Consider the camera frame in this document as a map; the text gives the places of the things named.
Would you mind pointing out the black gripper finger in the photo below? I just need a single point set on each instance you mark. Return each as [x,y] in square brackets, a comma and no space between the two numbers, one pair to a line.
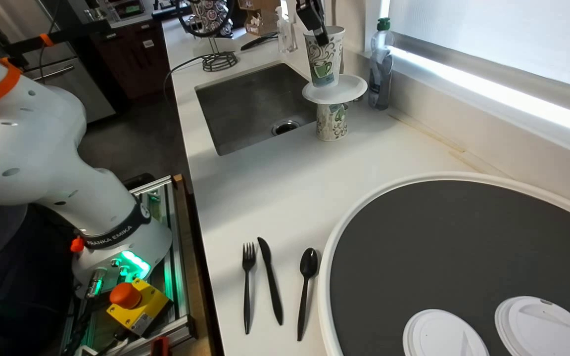
[315,23]

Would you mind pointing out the patterned paper cup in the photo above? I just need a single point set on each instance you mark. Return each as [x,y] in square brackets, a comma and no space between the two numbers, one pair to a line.
[331,122]
[323,63]

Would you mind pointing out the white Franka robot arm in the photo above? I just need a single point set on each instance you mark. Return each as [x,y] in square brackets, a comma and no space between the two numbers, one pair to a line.
[34,160]

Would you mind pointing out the white plastic cup lid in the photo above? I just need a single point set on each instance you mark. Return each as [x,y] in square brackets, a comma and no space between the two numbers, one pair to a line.
[542,330]
[440,338]

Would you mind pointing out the white round plate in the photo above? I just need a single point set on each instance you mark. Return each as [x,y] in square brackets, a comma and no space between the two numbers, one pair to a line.
[350,92]

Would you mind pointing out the clear bottle with green cap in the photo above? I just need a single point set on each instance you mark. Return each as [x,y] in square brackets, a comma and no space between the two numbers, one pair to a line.
[382,73]

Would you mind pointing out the round sink drain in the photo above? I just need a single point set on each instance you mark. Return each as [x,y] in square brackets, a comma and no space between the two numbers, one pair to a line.
[283,128]

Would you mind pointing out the stainless steel sink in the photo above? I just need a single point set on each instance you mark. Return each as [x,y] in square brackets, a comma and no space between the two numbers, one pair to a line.
[246,110]

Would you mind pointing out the brown wooden cabinet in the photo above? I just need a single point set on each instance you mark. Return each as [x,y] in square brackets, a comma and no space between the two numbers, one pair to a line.
[127,61]

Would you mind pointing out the bright window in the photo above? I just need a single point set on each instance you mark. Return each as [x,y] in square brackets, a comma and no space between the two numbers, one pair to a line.
[509,33]

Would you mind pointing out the black plastic spoon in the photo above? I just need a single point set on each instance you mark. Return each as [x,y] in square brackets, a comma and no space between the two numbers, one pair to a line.
[307,265]

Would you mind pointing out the stainless steel appliance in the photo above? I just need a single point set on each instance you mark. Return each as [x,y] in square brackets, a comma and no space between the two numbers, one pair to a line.
[67,87]

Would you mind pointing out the black plastic knife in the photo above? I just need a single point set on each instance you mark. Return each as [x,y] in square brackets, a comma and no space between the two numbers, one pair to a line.
[271,284]

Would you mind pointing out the round black tray white rim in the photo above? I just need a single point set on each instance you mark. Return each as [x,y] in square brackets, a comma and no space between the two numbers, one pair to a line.
[463,251]

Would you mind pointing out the black plastic fork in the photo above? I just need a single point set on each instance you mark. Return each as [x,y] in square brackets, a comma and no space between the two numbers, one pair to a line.
[248,290]

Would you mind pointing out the yellow emergency stop button box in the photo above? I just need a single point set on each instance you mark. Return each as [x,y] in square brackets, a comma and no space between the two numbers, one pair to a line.
[137,308]

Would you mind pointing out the metal frame robot cart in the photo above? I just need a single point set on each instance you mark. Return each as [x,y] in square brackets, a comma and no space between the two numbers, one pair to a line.
[178,265]

